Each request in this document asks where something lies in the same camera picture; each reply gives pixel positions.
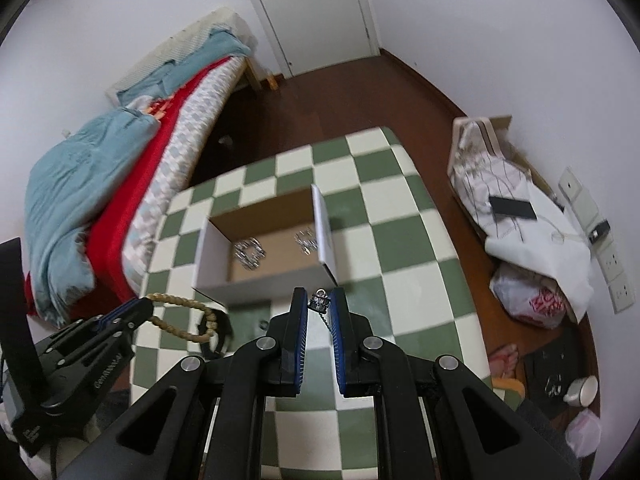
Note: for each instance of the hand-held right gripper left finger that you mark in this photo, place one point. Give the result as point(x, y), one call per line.
point(301, 332)

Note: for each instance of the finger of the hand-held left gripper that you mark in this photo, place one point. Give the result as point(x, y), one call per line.
point(125, 311)
point(127, 329)

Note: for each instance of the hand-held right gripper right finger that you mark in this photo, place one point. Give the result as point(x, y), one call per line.
point(337, 342)

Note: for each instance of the small silver jewelry piece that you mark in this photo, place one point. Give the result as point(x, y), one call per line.
point(305, 241)

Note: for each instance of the green white checkered tablecloth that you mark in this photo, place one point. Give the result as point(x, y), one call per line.
point(400, 260)

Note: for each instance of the bed with red sheet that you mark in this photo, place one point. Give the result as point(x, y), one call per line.
point(130, 200)

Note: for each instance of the light blue blanket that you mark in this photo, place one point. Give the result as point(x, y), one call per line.
point(75, 185)

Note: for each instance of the patterned mattress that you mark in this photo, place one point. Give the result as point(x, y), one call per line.
point(175, 160)

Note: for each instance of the plastic bag with red print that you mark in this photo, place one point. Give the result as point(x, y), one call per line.
point(530, 300)

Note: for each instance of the black bag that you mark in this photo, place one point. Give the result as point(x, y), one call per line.
point(547, 370)

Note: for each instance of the white striped cloth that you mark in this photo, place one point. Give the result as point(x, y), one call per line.
point(475, 175)

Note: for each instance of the black phone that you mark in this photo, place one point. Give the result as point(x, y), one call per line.
point(512, 207)

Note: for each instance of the white cup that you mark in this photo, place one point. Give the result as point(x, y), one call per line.
point(582, 391)

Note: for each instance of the white plastic bag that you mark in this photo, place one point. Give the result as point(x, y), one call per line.
point(584, 432)

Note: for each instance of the light blue bed sheet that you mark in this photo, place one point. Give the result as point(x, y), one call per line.
point(200, 57)

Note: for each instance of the white padded bed cover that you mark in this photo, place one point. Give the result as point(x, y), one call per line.
point(170, 50)

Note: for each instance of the black charger plug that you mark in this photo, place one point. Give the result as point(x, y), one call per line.
point(598, 232)

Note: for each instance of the white door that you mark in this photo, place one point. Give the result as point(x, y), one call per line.
point(310, 10)

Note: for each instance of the wooden bed frame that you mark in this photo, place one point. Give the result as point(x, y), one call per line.
point(255, 75)

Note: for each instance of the white wall socket panel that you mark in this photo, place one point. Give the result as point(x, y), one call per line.
point(580, 195)

